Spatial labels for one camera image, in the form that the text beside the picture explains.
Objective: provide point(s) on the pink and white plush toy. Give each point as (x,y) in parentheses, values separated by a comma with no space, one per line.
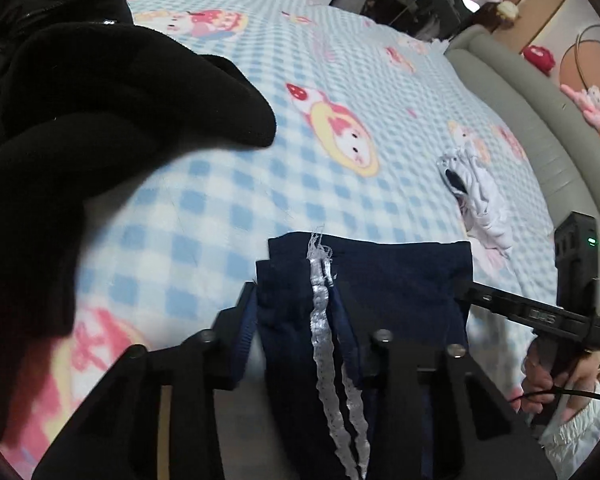
(589,105)

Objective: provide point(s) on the clothes rack with hanging clothes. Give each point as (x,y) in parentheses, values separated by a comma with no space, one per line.
(410,0)

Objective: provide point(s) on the red plush toy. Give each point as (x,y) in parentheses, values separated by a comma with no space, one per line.
(537,57)

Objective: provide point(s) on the person's right hand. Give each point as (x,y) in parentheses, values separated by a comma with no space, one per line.
(537,385)

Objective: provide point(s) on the yellow plush toy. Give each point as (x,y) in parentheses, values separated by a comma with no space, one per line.
(507,10)

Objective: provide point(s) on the navy skirt with lace stripes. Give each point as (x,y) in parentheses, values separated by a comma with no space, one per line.
(405,280)

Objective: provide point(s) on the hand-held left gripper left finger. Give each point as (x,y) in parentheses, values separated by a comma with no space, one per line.
(245,340)

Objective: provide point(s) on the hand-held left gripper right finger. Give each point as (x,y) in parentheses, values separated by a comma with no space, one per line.
(380,357)

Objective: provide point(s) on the blue checkered printed blanket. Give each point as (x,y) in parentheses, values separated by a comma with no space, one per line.
(230,185)

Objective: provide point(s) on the black fleece garment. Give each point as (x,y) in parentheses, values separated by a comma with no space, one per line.
(80,135)

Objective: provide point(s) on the grey padded bed headboard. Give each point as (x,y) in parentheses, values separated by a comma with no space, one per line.
(555,160)

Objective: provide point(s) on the white garment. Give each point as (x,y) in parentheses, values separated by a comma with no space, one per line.
(480,200)

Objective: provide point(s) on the person's right forearm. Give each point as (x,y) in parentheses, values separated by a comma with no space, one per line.
(580,435)

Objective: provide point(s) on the thin hoop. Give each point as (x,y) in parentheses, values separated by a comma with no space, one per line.
(577,60)

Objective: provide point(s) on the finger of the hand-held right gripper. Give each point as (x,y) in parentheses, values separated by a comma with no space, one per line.
(495,302)

